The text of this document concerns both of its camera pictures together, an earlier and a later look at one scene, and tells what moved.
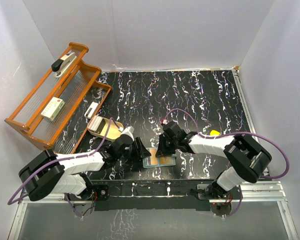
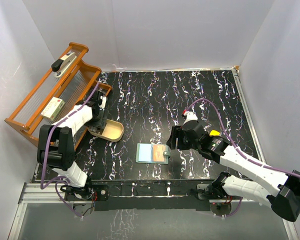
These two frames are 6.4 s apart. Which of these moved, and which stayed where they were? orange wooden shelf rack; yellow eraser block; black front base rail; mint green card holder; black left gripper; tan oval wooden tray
Moved: mint green card holder; black left gripper
Stayed: tan oval wooden tray; yellow eraser block; black front base rail; orange wooden shelf rack
